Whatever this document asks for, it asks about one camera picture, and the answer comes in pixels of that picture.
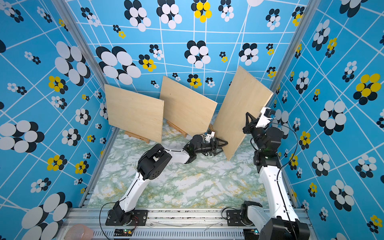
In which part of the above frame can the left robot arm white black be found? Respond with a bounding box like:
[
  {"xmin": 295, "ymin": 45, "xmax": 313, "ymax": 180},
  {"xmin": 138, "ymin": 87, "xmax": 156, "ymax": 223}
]
[{"xmin": 106, "ymin": 132, "xmax": 228, "ymax": 226}]

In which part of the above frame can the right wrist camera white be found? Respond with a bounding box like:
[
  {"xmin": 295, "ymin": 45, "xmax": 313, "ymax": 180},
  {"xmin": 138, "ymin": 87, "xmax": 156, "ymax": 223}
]
[{"xmin": 256, "ymin": 107, "xmax": 276, "ymax": 129}]

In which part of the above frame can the plywood board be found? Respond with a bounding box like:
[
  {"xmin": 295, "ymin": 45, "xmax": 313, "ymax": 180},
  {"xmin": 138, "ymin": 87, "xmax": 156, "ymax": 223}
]
[
  {"xmin": 104, "ymin": 85, "xmax": 164, "ymax": 143},
  {"xmin": 160, "ymin": 76, "xmax": 218, "ymax": 136},
  {"xmin": 213, "ymin": 67, "xmax": 273, "ymax": 160}
]

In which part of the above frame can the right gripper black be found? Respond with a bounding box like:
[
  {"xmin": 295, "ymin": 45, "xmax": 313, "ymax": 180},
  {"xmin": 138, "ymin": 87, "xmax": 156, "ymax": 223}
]
[{"xmin": 243, "ymin": 113, "xmax": 267, "ymax": 154}]

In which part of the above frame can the aluminium front rail frame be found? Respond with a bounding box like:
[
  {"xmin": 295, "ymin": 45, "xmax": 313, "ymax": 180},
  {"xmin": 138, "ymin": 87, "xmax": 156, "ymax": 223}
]
[{"xmin": 55, "ymin": 206, "xmax": 319, "ymax": 240}]

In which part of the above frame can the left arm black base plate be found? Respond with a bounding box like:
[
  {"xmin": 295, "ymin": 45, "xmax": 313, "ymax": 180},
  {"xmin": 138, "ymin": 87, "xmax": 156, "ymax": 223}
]
[{"xmin": 105, "ymin": 210, "xmax": 149, "ymax": 227}]

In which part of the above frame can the pink translucent bowl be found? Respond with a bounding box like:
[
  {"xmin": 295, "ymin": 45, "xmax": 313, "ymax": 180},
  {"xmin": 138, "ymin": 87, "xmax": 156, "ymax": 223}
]
[{"xmin": 64, "ymin": 224, "xmax": 94, "ymax": 240}]

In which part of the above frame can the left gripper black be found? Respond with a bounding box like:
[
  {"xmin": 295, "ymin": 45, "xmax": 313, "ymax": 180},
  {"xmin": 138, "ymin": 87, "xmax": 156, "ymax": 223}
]
[{"xmin": 194, "ymin": 137, "xmax": 228, "ymax": 156}]

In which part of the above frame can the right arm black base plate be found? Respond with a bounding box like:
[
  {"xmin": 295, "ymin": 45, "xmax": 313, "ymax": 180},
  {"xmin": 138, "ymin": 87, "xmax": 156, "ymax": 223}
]
[{"xmin": 226, "ymin": 208, "xmax": 270, "ymax": 228}]

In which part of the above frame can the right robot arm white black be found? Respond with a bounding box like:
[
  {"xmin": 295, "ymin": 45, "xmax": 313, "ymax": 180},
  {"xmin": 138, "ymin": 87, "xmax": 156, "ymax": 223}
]
[{"xmin": 241, "ymin": 107, "xmax": 310, "ymax": 240}]

